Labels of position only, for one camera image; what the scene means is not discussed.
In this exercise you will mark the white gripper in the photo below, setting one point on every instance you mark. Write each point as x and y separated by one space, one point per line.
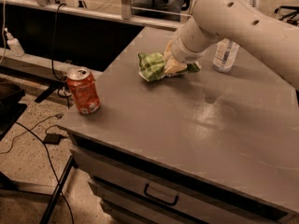
179 51

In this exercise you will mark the green jalapeno chip bag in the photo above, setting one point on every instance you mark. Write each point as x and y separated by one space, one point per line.
151 67

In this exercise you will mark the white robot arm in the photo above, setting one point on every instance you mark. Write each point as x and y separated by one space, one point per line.
274 43

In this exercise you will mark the clear plastic water bottle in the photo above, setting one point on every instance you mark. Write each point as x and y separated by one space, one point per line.
225 55

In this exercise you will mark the orange soda can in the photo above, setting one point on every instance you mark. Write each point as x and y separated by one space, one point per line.
80 81

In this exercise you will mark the grey drawer cabinet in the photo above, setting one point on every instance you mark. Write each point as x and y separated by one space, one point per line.
227 144

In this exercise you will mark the black power adapter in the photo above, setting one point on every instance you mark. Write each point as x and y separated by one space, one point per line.
52 138

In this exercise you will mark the white pump bottle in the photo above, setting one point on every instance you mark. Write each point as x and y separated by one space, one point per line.
14 44

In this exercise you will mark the metal railing post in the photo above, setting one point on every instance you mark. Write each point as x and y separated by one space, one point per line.
126 11

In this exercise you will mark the black drawer handle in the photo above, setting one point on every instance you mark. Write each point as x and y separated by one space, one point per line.
161 194

